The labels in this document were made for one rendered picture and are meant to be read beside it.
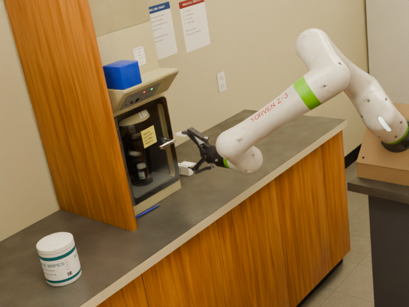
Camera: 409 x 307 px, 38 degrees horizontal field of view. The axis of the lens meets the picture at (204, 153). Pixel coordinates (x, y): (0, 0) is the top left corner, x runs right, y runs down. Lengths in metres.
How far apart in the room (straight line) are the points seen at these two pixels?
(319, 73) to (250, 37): 1.77
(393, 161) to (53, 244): 1.38
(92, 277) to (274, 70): 2.25
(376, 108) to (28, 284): 1.46
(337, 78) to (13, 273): 1.38
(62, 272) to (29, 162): 0.69
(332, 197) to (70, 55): 1.73
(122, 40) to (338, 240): 1.81
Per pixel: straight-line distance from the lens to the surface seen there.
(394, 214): 2.61
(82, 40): 2.22
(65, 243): 2.14
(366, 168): 2.59
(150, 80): 2.35
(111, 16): 2.37
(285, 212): 2.97
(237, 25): 3.65
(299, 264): 3.18
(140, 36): 2.47
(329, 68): 2.02
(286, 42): 4.11
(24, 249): 2.52
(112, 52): 2.37
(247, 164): 2.17
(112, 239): 2.40
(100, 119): 2.28
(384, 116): 2.34
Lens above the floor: 2.05
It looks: 21 degrees down
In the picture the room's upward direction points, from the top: 9 degrees counter-clockwise
